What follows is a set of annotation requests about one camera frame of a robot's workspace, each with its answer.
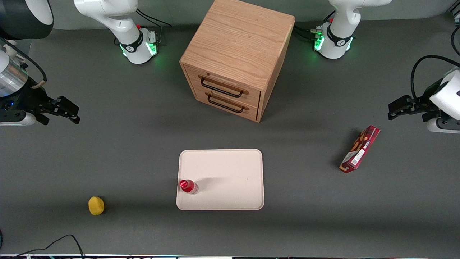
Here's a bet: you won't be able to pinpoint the beige plastic tray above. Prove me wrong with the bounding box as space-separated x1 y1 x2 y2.
176 149 265 211

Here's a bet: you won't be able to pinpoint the wooden drawer cabinet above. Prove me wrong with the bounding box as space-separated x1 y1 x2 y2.
179 0 295 123

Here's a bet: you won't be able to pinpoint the wooden drawer front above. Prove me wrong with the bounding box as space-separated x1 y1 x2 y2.
184 66 261 108
192 86 259 121

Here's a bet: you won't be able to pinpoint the black left base cables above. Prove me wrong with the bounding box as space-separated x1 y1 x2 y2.
293 11 335 43

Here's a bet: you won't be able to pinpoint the beige round stand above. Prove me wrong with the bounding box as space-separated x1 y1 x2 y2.
2 39 19 60

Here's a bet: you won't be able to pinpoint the black metal drawer handle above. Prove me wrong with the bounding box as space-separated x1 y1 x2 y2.
201 77 244 98
207 94 245 114

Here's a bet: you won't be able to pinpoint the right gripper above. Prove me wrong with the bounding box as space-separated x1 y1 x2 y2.
0 86 81 127

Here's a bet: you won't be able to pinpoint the red snack box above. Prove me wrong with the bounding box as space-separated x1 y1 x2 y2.
339 125 381 174

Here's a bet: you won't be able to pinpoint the black cable on table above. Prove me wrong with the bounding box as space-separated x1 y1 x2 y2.
0 235 85 259

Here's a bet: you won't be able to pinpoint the red coke bottle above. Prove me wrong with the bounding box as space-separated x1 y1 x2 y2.
179 179 199 195

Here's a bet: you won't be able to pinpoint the yellow lemon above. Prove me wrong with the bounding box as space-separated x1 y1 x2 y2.
88 196 105 216

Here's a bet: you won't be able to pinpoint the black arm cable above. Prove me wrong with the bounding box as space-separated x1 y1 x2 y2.
0 38 48 90
411 55 460 100

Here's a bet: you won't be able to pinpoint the black hanging cable loop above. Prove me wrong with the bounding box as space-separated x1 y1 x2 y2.
451 25 460 56

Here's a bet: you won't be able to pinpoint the black right base cables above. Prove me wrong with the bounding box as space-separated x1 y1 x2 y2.
137 6 173 45

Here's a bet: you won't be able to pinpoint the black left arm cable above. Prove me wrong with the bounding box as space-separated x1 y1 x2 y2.
411 55 460 100

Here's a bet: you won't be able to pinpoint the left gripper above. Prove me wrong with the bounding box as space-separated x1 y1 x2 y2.
387 95 460 134

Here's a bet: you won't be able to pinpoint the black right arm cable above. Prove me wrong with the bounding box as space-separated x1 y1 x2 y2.
0 38 48 90

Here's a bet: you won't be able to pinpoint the black base cables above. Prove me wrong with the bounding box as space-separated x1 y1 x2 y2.
137 6 173 45
293 11 335 43

